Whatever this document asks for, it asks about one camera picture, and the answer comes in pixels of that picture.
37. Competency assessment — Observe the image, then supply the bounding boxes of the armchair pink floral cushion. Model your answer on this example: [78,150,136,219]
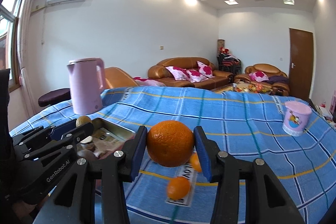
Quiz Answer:
[249,71,269,83]

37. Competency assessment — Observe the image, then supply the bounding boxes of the pink electric kettle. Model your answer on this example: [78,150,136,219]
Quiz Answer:
[67,57,106,115]

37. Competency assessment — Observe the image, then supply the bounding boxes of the brown leather long sofa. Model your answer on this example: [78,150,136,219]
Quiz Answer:
[147,57,234,90]

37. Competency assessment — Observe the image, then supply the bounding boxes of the brown leather armchair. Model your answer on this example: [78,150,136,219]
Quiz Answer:
[234,64,290,96]

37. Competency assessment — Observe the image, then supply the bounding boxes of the small orange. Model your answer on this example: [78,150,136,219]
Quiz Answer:
[189,153,202,173]

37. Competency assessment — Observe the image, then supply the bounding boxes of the medium orange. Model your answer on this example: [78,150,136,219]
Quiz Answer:
[166,176,191,201]

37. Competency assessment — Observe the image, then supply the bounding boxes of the brown wooden door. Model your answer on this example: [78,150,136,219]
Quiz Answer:
[289,28,314,101]

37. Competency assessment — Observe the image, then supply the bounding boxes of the dark purple stool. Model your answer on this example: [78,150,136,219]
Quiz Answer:
[38,88,71,107]

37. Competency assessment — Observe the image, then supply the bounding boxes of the pink metal tin box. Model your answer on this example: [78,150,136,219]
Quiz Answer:
[77,118,135,159]

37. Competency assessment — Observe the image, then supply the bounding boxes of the brown kiwi fruit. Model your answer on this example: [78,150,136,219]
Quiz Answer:
[76,115,92,127]

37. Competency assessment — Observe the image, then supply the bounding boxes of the window with curtain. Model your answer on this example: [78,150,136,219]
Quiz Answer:
[1,0,36,117]

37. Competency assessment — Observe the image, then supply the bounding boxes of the blue plaid tablecloth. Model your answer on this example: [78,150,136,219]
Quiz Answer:
[1,87,335,223]

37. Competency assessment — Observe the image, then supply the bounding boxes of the stacked dark chairs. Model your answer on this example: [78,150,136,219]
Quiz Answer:
[217,47,242,75]

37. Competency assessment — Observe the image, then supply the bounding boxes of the pink cartoon plastic cup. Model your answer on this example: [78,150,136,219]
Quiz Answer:
[282,101,312,136]

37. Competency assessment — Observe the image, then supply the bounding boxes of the cluttered coffee table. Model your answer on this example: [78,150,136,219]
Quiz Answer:
[212,82,273,95]

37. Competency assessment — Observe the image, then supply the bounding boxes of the brown leather chair back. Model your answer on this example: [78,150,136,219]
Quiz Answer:
[105,67,138,89]

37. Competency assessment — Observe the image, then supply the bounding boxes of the large orange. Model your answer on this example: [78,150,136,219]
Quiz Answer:
[146,121,194,168]

